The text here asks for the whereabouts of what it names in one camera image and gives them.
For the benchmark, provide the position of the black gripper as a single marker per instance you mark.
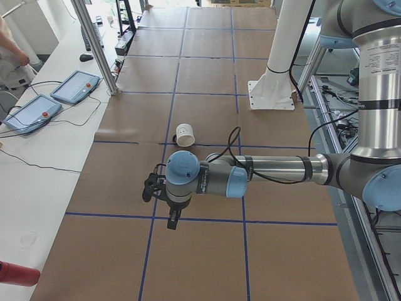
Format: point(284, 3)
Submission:
point(175, 205)

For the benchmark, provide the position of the white smiley mug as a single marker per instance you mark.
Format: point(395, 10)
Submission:
point(184, 135)

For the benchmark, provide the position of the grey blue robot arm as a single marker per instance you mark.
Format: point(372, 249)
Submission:
point(282, 169)

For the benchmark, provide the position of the far blue teach pendant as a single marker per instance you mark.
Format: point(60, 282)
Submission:
point(76, 87)

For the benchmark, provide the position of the blue teach pendant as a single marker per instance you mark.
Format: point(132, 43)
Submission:
point(35, 114)
point(76, 87)

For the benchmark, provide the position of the red bottle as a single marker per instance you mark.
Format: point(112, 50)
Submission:
point(19, 275)

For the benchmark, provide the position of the near blue teach pendant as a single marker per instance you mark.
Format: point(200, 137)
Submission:
point(35, 114)

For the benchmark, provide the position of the black computer mouse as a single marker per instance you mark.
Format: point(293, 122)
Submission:
point(85, 57)

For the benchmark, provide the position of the black keyboard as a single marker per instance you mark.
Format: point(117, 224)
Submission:
point(85, 39)

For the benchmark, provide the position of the person in beige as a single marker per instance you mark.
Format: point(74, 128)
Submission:
point(16, 71)

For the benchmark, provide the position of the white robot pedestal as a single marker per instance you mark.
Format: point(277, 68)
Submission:
point(273, 90)

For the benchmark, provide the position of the aluminium side frame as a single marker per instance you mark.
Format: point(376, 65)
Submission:
point(371, 172)

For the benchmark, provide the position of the aluminium frame post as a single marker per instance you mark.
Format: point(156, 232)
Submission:
point(85, 20)

